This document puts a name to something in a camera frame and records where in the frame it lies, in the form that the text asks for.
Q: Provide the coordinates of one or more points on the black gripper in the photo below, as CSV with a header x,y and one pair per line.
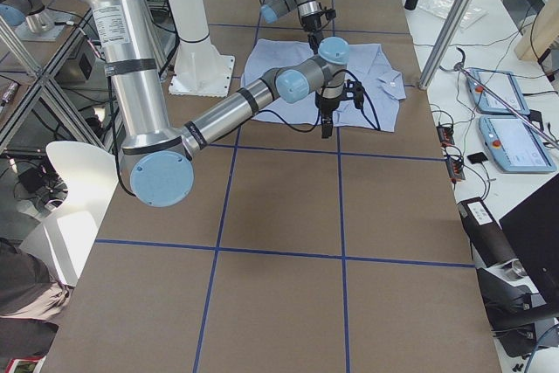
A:
x,y
326,106
311,24

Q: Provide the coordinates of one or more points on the blue striped button shirt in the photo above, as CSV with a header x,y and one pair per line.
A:
x,y
383,84

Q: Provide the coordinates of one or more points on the clear plastic bag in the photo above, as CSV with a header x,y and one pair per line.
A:
x,y
442,8

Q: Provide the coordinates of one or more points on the upper blue teach pendant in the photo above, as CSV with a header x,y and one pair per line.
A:
x,y
504,84

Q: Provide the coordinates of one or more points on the blue teach pendant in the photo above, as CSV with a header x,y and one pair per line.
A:
x,y
504,84
514,147

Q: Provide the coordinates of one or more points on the lower blue teach pendant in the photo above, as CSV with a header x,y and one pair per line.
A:
x,y
514,147

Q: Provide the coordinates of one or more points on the black monitor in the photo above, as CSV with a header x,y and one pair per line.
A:
x,y
531,228

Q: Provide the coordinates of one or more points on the white chair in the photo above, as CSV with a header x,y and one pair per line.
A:
x,y
64,239

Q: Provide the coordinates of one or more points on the aluminium frame post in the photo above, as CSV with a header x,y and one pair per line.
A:
x,y
442,43

